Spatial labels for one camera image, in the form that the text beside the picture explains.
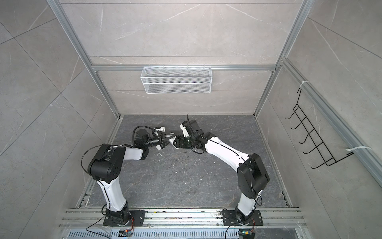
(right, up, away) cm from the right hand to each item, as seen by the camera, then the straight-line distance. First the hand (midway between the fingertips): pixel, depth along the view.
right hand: (176, 142), depth 84 cm
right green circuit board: (+36, -43, -14) cm, 57 cm away
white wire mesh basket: (-2, +42, +17) cm, 45 cm away
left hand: (-1, +4, +1) cm, 5 cm away
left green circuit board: (-22, -42, -14) cm, 50 cm away
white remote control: (-3, +1, 0) cm, 3 cm away
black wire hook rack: (+66, -4, -23) cm, 70 cm away
